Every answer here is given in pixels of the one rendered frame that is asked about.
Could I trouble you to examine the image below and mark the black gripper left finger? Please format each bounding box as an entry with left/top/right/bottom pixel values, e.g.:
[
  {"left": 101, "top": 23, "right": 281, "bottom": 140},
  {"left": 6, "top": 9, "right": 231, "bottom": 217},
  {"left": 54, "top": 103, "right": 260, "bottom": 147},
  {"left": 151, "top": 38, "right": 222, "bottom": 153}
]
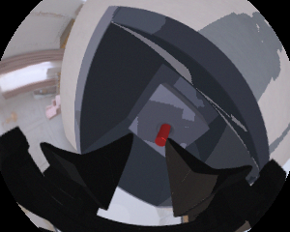
[{"left": 40, "top": 134, "right": 133, "bottom": 211}]

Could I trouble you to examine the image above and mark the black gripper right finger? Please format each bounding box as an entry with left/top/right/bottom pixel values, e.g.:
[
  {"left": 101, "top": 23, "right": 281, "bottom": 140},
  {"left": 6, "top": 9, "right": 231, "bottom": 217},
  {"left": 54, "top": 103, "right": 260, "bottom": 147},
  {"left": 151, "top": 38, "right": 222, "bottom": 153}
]
[{"left": 164, "top": 138, "right": 253, "bottom": 217}]

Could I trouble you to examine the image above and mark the red peg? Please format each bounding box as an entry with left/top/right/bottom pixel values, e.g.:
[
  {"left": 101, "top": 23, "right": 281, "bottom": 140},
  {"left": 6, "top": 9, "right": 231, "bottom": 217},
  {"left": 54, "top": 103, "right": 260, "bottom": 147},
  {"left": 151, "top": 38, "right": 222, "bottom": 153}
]
[{"left": 156, "top": 124, "right": 171, "bottom": 147}]

